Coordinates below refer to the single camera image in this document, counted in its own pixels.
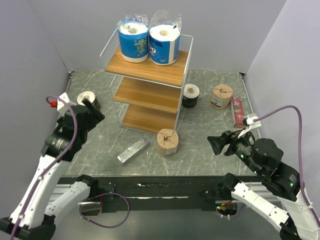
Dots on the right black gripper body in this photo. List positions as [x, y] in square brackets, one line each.
[241, 146]

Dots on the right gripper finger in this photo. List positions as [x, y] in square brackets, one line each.
[229, 151]
[218, 142]

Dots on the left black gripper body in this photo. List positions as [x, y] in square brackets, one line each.
[92, 121]

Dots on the black paper towel roll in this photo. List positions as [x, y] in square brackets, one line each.
[89, 95]
[190, 95]

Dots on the blue paper towel roll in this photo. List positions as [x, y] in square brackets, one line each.
[133, 35]
[164, 37]

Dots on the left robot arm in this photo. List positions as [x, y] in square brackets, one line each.
[34, 218]

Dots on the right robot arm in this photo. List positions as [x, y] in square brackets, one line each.
[262, 156]

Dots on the red toothpaste box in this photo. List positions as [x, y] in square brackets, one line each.
[237, 111]

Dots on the brown paper roll back right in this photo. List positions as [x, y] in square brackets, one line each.
[221, 96]

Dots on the brown paper roll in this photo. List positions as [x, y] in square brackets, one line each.
[167, 142]
[221, 96]

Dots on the brown paper roll front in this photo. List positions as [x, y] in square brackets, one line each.
[167, 142]

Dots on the silver toothpaste box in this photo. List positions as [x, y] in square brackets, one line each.
[133, 150]

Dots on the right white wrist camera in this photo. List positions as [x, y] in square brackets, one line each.
[250, 122]

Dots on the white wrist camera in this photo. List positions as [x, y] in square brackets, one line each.
[60, 103]
[250, 122]

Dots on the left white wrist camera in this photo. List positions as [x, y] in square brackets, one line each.
[60, 103]

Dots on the white wire wooden shelf rack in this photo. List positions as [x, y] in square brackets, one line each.
[147, 97]

